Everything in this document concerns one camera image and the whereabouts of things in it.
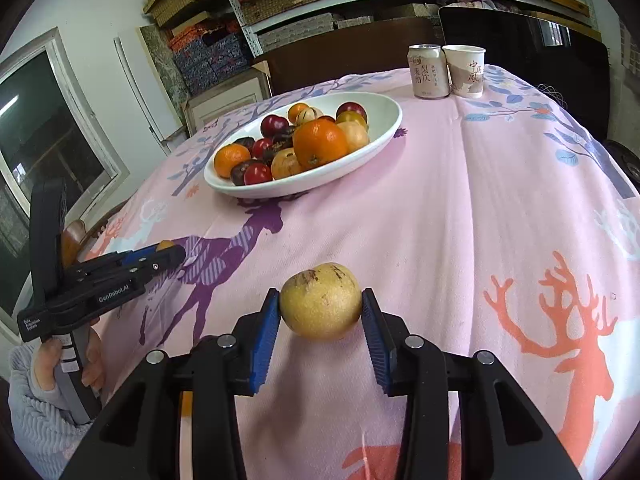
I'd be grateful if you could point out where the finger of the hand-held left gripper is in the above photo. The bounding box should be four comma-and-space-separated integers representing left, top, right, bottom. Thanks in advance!
125, 247, 186, 281
117, 245, 163, 267

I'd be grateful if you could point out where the large yellow pepino melon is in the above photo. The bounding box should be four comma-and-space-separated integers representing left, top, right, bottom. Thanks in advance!
340, 122, 371, 153

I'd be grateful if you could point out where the white board panel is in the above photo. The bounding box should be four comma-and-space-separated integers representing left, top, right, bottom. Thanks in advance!
114, 35, 186, 143

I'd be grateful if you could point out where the white paper cup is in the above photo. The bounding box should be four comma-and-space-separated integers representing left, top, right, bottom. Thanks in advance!
442, 45, 487, 99

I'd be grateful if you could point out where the orange mandarin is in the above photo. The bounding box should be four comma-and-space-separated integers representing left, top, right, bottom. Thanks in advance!
214, 144, 252, 179

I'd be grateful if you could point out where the white framed window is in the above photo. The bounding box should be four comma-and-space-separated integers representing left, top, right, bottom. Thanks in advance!
0, 27, 131, 331

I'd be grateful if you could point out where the dark brown wooden board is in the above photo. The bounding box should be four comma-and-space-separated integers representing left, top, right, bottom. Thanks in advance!
255, 16, 446, 97

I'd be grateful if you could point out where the wooden picture frame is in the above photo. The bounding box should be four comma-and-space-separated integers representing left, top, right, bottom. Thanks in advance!
182, 67, 273, 136

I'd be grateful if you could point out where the person's left hand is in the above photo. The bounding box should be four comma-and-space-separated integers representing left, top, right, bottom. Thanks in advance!
30, 327, 106, 393

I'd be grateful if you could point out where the pale drink can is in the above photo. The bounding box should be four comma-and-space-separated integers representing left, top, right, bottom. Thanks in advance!
408, 44, 451, 100

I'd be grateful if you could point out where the stack of blue patterned boxes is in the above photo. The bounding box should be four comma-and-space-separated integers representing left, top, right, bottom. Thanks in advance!
170, 20, 253, 96

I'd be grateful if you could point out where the person's left forearm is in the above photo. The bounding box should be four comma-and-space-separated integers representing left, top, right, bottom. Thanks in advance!
7, 345, 101, 466

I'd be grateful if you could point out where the large black screen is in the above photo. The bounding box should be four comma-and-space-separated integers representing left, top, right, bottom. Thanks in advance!
438, 5, 613, 141

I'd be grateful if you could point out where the black round stool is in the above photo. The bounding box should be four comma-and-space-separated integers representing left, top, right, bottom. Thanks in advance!
602, 137, 640, 186

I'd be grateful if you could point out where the white metal shelf rack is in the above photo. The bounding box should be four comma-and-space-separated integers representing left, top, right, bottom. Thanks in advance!
210, 0, 601, 61

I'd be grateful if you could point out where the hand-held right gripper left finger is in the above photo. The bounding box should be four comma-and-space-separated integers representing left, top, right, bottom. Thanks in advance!
59, 287, 282, 480

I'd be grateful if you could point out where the grey marble slab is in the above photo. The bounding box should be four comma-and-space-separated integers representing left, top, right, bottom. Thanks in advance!
139, 25, 193, 136

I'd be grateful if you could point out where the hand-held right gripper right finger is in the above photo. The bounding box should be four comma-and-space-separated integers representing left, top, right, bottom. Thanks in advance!
361, 287, 583, 480

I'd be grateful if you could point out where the white oval plate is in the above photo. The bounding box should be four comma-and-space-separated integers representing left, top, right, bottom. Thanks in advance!
203, 92, 403, 199

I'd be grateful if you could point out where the large orange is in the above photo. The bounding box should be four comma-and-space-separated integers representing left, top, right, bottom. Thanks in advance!
292, 119, 349, 170

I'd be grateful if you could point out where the brown wooden chair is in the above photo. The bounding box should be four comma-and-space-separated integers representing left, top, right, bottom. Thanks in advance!
60, 220, 101, 268

